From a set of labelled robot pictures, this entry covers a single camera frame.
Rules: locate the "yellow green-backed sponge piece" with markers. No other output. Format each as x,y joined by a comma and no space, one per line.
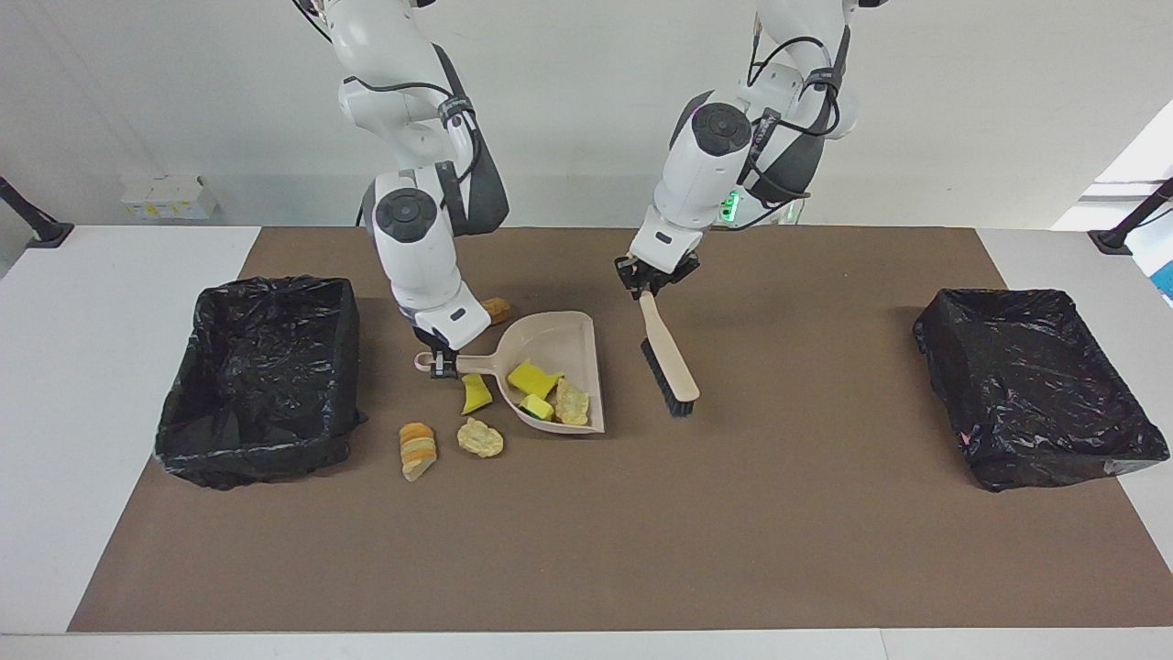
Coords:
536,407

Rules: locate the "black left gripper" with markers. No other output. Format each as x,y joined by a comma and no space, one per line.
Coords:
655,275

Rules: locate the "black bag bin pink spot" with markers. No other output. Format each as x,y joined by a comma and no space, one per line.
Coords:
1035,385

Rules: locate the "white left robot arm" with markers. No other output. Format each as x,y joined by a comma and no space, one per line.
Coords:
696,174

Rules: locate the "orange striped bread piece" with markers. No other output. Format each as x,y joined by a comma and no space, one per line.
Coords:
417,451

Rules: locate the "beige flaky pastry piece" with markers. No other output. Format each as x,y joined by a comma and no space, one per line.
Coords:
480,438
572,403

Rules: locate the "black bag lined bin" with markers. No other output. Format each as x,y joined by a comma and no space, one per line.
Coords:
257,385

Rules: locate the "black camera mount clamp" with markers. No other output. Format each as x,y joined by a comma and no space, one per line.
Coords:
1127,225
37,229

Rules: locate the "yellow notched sponge piece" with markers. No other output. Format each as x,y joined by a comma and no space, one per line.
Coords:
531,378

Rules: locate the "beige hand brush black bristles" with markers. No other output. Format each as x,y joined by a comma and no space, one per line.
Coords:
669,362

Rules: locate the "small curved yellow sponge piece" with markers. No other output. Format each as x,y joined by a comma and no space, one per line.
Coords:
475,394

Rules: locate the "brown bread nugget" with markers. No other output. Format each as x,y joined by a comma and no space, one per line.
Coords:
498,312

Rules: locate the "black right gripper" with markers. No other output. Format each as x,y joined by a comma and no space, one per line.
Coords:
433,341

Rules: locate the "brown table mat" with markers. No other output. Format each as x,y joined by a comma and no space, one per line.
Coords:
586,559

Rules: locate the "blue box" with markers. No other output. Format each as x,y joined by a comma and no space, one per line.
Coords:
1166,280

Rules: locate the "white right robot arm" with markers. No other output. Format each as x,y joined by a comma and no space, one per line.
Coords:
417,247

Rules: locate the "beige plastic dustpan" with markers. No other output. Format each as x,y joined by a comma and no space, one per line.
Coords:
550,344

